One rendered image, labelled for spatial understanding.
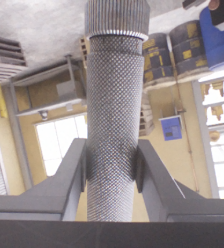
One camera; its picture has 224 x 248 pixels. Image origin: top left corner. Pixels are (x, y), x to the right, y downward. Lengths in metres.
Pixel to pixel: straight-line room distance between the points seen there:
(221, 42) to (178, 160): 2.92
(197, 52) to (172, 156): 2.59
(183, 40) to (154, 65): 0.60
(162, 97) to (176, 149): 1.36
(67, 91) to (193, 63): 2.97
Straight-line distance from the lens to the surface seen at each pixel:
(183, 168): 4.96
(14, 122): 6.59
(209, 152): 4.72
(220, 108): 8.31
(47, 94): 5.94
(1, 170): 6.27
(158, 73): 3.31
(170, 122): 4.45
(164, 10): 3.03
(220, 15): 1.77
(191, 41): 3.42
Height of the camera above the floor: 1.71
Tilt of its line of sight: 2 degrees up
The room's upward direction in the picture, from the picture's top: 168 degrees clockwise
